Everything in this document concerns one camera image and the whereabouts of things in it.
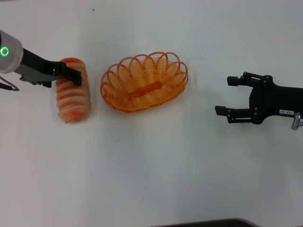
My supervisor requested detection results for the gray wrist camera mount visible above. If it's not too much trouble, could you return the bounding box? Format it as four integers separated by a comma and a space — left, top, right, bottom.
19, 64, 53, 88

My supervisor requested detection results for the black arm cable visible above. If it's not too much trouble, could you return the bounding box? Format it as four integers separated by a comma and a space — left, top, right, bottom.
0, 75, 20, 92

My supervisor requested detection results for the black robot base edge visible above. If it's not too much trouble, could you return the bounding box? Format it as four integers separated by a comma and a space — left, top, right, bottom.
153, 218, 261, 227

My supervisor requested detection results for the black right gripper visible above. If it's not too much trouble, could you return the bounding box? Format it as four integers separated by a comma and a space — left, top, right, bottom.
214, 71, 303, 125

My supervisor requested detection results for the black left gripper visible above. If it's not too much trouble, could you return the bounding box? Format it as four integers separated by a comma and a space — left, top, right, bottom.
22, 47, 83, 86

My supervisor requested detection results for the silver metal clamp screw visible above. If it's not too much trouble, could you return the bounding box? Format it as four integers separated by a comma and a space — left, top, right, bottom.
290, 113, 303, 130

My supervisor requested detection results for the orange white striped bread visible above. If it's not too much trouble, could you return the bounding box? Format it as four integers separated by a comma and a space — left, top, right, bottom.
54, 57, 92, 124

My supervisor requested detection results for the orange plastic woven basket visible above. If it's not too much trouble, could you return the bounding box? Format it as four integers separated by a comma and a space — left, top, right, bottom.
100, 50, 189, 113

